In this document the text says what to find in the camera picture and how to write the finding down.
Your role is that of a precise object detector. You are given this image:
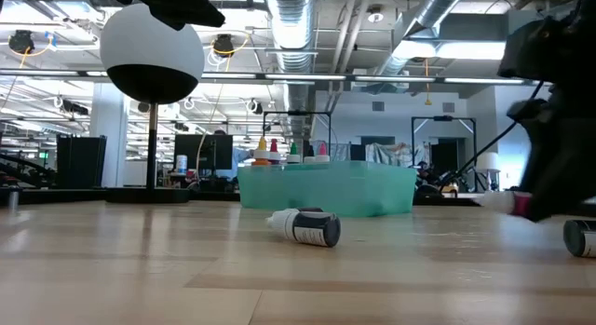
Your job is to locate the black cabinet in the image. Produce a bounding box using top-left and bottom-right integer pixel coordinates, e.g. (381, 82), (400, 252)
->
(55, 134), (108, 189)

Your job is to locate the white lampshade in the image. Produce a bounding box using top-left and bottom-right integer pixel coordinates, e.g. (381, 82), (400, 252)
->
(475, 151), (502, 175)

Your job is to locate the black background monitor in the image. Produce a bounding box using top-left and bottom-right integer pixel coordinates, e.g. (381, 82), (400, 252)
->
(174, 133), (234, 172)

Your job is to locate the slanted silver ceiling duct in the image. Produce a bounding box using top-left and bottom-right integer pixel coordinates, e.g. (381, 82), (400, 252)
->
(379, 0), (471, 79)

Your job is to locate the white globe table lamp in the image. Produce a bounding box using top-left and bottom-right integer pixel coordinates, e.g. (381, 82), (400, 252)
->
(99, 2), (206, 204)

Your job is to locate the person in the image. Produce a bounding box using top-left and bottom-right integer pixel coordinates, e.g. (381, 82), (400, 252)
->
(212, 129), (255, 180)

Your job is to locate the black aluminium table frame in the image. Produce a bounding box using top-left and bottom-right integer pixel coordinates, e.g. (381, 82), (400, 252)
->
(0, 184), (596, 213)

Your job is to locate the long ceiling light strip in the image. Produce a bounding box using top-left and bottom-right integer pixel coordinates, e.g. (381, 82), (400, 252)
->
(0, 69), (527, 87)

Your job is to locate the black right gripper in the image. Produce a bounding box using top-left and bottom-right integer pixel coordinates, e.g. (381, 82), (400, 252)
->
(496, 0), (596, 223)

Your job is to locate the black gantry frame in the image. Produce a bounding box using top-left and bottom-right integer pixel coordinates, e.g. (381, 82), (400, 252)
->
(262, 109), (332, 163)
(411, 115), (478, 186)

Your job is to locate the black power cable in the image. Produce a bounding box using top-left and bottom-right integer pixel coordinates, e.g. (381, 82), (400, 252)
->
(440, 80), (545, 194)

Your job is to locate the red cap food coloring bottle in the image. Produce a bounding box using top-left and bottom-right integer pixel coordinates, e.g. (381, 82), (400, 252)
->
(268, 138), (282, 166)

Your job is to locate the green translucent plastic tray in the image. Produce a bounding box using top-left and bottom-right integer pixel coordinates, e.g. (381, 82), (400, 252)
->
(237, 159), (418, 219)

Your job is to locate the yellow hanging marker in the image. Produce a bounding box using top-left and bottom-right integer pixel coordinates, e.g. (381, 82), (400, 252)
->
(422, 59), (432, 107)

